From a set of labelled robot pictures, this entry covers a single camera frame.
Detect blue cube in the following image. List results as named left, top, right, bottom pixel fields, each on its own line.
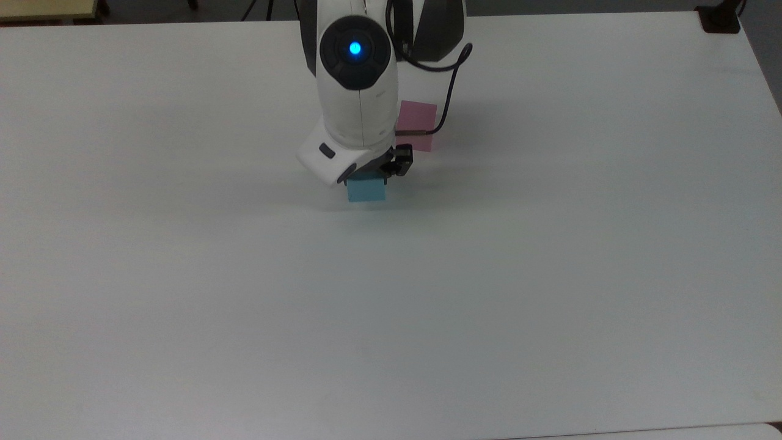
left=346, top=169, right=387, bottom=204

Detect pink cube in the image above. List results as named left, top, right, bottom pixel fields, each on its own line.
left=395, top=101, right=438, bottom=153

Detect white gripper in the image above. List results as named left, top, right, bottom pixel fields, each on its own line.
left=296, top=120, right=415, bottom=188

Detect black corner clamp base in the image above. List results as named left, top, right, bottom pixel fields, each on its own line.
left=695, top=0, right=747, bottom=34

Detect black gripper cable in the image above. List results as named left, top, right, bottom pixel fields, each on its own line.
left=386, top=0, right=474, bottom=136

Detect black tripod legs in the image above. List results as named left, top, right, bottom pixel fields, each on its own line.
left=240, top=0, right=277, bottom=21

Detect light wooden table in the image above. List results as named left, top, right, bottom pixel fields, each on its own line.
left=0, top=0, right=100, bottom=23

